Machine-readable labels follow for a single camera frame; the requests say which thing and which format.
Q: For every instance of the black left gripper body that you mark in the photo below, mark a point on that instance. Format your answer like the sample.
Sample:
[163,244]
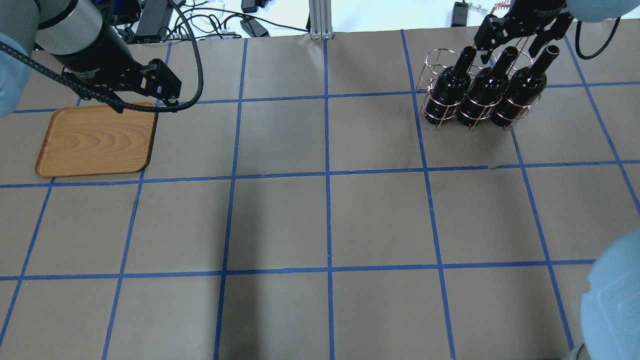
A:
[96,59]

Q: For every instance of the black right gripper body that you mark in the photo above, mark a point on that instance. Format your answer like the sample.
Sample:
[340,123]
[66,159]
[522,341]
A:
[533,11]

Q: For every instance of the dark wine bottle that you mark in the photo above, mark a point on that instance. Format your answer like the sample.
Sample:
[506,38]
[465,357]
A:
[450,88]
[486,90]
[525,87]

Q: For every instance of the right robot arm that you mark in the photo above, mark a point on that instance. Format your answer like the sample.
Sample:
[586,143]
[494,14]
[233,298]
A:
[609,309]

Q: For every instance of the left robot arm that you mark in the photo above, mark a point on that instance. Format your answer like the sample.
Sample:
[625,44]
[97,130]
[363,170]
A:
[70,42]

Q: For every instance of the wooden tray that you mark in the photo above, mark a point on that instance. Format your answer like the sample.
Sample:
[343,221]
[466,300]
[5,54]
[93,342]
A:
[95,140]

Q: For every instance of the black power adapter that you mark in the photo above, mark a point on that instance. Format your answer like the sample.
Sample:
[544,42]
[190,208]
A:
[459,14]

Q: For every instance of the copper wire bottle basket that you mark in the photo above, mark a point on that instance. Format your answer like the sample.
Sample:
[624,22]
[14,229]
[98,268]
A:
[433,66]

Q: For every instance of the aluminium frame post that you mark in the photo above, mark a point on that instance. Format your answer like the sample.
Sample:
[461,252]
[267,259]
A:
[320,16]

